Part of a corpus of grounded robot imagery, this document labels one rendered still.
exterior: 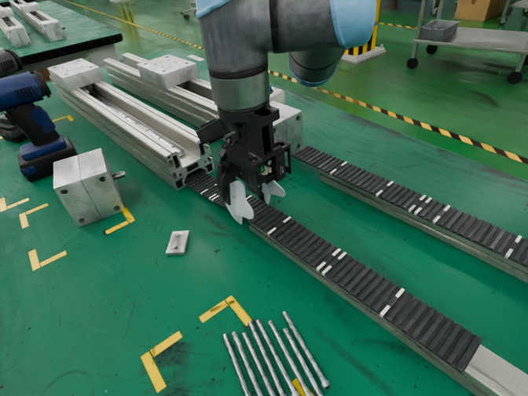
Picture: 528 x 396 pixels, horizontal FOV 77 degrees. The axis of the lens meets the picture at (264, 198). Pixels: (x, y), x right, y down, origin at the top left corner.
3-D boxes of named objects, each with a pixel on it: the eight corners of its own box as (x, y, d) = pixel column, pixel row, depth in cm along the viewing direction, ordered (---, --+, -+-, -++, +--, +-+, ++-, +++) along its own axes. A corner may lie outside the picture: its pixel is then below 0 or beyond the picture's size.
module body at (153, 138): (214, 170, 74) (207, 136, 68) (176, 191, 69) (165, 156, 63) (88, 90, 122) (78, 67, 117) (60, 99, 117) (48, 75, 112)
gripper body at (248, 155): (256, 200, 47) (245, 122, 39) (220, 177, 52) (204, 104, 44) (293, 176, 50) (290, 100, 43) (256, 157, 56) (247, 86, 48)
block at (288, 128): (309, 144, 78) (309, 106, 72) (272, 166, 72) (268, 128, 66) (282, 133, 84) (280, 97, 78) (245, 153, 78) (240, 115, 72)
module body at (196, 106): (276, 136, 83) (273, 104, 77) (245, 153, 78) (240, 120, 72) (135, 75, 131) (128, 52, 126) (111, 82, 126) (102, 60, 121)
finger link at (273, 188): (284, 218, 57) (270, 182, 50) (260, 203, 60) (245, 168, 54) (295, 207, 58) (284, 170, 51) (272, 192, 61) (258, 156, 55)
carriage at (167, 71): (201, 86, 99) (196, 62, 94) (169, 98, 93) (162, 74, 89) (174, 75, 108) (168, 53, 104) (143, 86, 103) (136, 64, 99)
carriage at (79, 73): (108, 88, 105) (99, 66, 100) (72, 100, 99) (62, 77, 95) (89, 78, 114) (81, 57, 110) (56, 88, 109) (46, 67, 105)
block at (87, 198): (137, 206, 66) (120, 166, 60) (78, 228, 63) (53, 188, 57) (129, 181, 73) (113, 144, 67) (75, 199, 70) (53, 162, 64)
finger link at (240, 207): (245, 243, 52) (248, 192, 47) (222, 225, 56) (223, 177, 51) (260, 236, 54) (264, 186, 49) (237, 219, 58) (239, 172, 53)
